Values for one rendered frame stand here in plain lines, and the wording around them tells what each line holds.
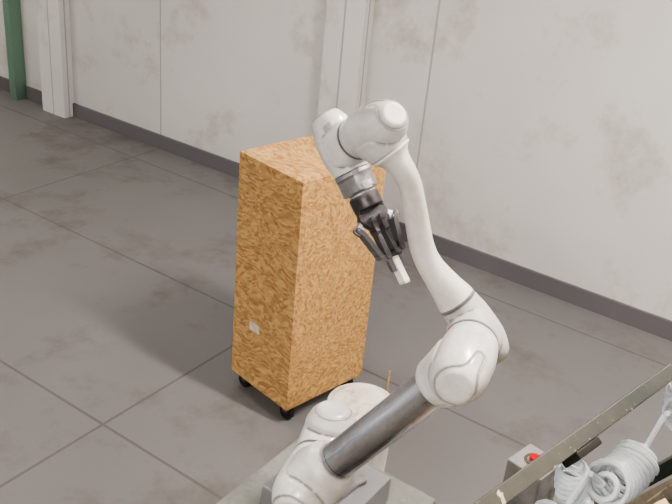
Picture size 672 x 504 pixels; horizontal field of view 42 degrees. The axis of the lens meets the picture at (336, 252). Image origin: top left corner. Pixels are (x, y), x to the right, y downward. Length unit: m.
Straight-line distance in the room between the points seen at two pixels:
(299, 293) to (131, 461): 1.04
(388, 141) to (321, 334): 2.24
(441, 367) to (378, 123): 0.56
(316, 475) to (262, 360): 1.91
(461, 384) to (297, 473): 0.57
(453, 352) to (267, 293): 2.07
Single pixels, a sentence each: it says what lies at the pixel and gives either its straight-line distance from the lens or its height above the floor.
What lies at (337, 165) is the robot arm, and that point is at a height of 1.88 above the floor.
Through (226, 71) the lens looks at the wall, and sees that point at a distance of 6.70.
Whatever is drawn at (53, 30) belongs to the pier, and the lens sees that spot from 7.96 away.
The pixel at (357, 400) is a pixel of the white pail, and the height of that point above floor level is 0.36.
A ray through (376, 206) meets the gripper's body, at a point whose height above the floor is 1.78.
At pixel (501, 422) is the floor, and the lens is 4.45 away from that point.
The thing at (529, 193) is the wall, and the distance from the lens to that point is 5.52.
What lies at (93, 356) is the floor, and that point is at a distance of 4.69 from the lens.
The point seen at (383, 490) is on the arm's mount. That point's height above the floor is 0.82.
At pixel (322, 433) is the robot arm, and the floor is 1.08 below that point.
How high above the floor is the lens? 2.61
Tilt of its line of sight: 27 degrees down
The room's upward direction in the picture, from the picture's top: 6 degrees clockwise
